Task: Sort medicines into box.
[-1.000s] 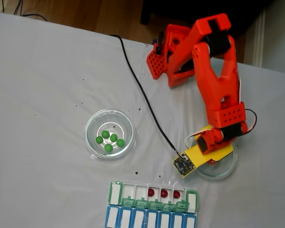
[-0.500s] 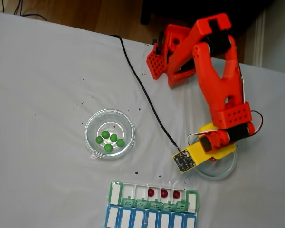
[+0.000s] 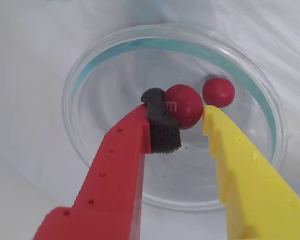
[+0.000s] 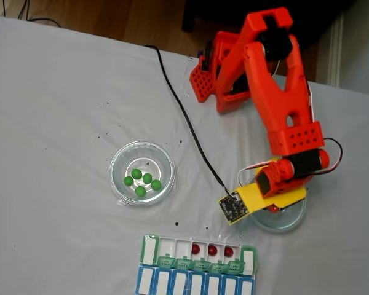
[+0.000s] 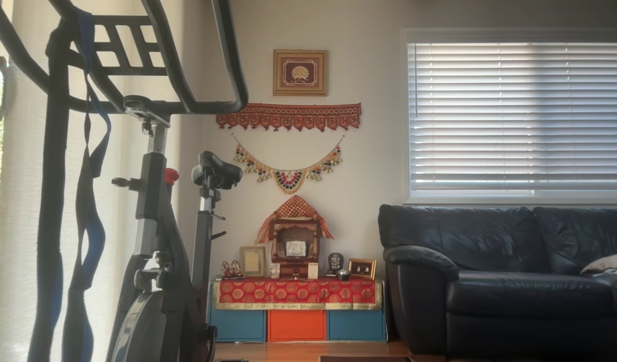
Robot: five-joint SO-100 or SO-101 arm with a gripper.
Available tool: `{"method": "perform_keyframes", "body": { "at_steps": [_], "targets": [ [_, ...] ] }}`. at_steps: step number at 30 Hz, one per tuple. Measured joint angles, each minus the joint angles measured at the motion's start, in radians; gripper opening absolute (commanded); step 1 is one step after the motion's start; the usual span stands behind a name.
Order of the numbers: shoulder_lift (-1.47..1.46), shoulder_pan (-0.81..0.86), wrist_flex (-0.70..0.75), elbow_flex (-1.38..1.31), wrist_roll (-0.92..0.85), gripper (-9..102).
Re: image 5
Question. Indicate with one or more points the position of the red gold canopy cloth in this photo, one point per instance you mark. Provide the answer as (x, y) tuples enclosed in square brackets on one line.
[(294, 206)]

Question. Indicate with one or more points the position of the wooden shrine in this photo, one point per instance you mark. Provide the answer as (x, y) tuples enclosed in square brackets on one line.
[(294, 227)]

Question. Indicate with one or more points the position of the silver idol plaque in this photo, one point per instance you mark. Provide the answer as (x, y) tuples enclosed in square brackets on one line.
[(295, 248)]

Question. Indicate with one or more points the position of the dark idol statue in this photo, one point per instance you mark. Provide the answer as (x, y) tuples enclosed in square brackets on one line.
[(335, 262)]

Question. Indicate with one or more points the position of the white card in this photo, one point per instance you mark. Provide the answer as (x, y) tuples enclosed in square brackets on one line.
[(313, 271)]

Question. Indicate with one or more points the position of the small deity picture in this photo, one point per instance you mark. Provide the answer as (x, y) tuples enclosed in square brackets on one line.
[(274, 270)]

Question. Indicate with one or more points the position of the small black bowl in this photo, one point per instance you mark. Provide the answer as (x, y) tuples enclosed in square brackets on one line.
[(343, 275)]

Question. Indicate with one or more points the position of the gold framed picture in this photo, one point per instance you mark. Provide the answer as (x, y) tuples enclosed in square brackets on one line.
[(300, 73)]

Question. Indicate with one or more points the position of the red gold table cloth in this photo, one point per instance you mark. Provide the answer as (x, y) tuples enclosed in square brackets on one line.
[(298, 291)]

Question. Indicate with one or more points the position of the red idol figurines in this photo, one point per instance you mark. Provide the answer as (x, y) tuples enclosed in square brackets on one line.
[(232, 270)]

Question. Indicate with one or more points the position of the blue orange cabinet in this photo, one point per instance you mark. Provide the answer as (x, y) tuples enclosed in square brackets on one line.
[(296, 326)]

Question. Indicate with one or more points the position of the black exercise bike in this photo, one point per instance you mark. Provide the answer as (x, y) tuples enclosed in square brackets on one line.
[(150, 191)]

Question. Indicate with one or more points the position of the black leather sofa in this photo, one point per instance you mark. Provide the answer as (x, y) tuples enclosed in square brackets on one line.
[(489, 241)]

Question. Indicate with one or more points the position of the white window blinds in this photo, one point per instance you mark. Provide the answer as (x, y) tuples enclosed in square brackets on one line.
[(514, 115)]

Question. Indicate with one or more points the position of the blue black resistance band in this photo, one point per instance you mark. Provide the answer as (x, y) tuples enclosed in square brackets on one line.
[(89, 236)]

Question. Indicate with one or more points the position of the white curtain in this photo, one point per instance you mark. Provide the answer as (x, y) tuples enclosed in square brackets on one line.
[(21, 201)]

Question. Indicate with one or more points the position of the white cushion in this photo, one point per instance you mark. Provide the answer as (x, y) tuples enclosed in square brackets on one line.
[(612, 262)]

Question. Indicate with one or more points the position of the beaded garland wall hanging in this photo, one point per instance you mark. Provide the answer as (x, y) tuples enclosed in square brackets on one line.
[(288, 181)]

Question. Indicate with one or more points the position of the red embroidered wall hanging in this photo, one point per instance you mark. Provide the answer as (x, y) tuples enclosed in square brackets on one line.
[(288, 113)]

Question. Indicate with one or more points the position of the pale photo frame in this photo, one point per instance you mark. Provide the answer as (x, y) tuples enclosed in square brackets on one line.
[(252, 261)]

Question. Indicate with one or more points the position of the small gold photo frame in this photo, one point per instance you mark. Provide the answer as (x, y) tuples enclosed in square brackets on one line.
[(362, 269)]

